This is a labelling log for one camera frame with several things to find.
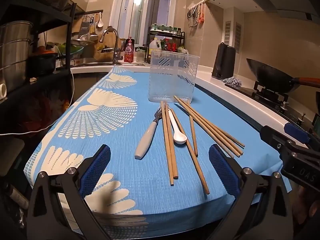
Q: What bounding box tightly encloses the white ceramic spoon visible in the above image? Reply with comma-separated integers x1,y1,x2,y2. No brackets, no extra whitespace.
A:
166,104,187,145

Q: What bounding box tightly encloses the black wok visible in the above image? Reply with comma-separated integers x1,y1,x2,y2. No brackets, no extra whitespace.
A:
246,58,320,93

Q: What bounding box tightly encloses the black gas stove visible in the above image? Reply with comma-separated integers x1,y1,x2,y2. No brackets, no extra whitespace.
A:
224,80,320,132

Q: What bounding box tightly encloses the white cable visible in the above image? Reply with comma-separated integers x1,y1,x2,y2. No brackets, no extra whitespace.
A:
0,66,76,136

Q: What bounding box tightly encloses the red dish soap bottle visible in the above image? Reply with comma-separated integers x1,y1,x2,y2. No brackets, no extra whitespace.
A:
124,38,137,63

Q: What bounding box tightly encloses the black metal shelf rack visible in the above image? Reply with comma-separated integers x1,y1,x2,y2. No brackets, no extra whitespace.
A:
0,0,78,135

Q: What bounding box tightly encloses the chrome faucet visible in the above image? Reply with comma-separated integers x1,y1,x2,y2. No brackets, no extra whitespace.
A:
99,28,123,65

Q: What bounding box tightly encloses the fork with white handle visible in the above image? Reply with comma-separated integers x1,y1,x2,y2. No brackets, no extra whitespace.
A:
134,106,162,160

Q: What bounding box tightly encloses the clear plastic utensil container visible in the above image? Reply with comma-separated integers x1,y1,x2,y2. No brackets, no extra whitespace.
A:
149,50,200,104

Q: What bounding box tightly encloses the blue white dishcloth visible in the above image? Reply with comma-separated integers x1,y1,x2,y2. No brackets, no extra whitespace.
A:
222,77,243,88

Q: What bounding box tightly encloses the wooden cutting board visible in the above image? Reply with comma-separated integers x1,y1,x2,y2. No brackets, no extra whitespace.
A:
94,27,121,63

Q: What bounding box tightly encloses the glass jar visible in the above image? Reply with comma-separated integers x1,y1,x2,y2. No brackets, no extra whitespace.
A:
136,47,148,63

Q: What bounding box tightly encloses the black spice rack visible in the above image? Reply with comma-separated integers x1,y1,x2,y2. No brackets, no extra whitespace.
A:
148,27,186,53

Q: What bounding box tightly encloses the black electric kettle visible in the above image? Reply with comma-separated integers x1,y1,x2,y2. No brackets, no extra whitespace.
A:
212,42,237,81

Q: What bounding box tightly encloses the window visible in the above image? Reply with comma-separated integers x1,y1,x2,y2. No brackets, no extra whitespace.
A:
117,0,177,43

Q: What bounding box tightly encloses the blue patterned tablecloth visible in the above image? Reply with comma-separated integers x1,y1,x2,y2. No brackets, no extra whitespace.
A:
23,65,292,224

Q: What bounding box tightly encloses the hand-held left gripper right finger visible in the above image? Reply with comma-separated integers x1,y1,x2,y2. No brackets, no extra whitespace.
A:
208,144,293,240

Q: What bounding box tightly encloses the yellow oil bottle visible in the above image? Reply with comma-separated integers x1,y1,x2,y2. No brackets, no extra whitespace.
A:
150,37,163,57

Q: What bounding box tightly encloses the dark cylindrical bottle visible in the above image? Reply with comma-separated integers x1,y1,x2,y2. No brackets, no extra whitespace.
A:
5,182,30,210

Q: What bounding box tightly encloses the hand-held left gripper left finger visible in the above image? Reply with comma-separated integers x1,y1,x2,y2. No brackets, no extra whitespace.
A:
27,144,112,240

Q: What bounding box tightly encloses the metal grater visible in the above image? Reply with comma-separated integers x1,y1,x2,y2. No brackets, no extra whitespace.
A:
79,17,92,37

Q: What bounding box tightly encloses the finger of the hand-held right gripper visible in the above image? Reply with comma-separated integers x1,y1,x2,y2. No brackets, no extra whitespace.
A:
260,125,297,156
284,122,320,153

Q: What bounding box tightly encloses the large stainless steel pot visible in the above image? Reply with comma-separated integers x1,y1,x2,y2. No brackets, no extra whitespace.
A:
0,21,34,93

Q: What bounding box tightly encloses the row of spice jars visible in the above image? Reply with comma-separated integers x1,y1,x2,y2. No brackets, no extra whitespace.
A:
151,23,182,34

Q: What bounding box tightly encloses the white wall vent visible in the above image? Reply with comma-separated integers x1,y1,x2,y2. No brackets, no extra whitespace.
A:
223,20,243,53

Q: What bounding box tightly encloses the green bowl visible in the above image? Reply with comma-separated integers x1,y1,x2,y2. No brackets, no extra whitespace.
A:
58,42,85,58

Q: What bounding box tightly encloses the black cooking pot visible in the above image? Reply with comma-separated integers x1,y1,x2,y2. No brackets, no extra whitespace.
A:
27,52,58,77

